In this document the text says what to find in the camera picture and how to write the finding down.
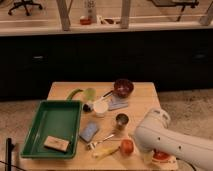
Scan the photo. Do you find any red apple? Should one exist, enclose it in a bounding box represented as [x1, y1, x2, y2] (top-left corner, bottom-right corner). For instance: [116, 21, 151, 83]
[120, 139, 134, 155]

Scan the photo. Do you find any black stand post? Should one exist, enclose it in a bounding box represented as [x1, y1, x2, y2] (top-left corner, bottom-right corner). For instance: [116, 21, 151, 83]
[5, 138, 15, 171]

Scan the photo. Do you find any grey blue cloth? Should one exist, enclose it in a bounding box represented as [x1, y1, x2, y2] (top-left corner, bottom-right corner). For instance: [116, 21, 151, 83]
[108, 96, 128, 111]

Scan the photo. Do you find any green plastic tray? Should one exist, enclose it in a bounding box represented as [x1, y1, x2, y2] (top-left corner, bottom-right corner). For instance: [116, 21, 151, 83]
[21, 100, 82, 159]

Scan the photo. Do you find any dark red bowl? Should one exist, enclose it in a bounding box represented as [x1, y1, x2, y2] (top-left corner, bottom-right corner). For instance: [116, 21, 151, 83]
[113, 79, 134, 98]

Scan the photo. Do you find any small metal cup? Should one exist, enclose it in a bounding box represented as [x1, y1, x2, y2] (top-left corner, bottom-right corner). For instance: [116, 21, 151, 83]
[116, 113, 129, 130]

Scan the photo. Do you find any orange bowl with nuts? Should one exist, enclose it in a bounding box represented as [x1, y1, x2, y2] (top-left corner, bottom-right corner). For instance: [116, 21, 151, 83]
[152, 150, 173, 163]

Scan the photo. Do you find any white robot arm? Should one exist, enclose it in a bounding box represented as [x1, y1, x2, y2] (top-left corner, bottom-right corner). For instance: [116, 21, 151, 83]
[133, 108, 213, 171]

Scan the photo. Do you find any small red dish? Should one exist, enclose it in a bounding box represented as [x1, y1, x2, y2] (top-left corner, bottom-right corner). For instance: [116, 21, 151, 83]
[79, 16, 92, 25]

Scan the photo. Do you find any silver fork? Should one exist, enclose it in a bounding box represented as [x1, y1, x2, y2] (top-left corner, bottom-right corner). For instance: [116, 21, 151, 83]
[86, 133, 115, 150]

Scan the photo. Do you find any small black round object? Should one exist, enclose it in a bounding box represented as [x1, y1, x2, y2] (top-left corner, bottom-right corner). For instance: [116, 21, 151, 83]
[83, 103, 93, 112]

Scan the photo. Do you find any black office chair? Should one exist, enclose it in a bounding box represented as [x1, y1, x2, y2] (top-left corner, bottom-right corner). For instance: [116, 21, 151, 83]
[8, 0, 43, 16]

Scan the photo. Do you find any black cable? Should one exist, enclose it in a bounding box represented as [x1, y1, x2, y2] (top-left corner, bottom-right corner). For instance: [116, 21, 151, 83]
[186, 159, 198, 171]

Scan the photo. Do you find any wooden block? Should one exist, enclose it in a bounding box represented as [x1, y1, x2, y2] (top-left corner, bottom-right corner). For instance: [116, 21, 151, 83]
[44, 136, 69, 152]

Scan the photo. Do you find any yellow banana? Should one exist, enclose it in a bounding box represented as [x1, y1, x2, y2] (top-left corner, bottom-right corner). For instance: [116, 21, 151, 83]
[92, 147, 118, 159]

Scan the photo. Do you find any green ladle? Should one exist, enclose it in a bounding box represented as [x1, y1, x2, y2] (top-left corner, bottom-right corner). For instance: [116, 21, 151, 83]
[67, 88, 96, 101]

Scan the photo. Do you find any white paper cup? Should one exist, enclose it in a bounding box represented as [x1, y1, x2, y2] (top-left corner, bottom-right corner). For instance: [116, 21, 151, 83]
[93, 101, 108, 117]

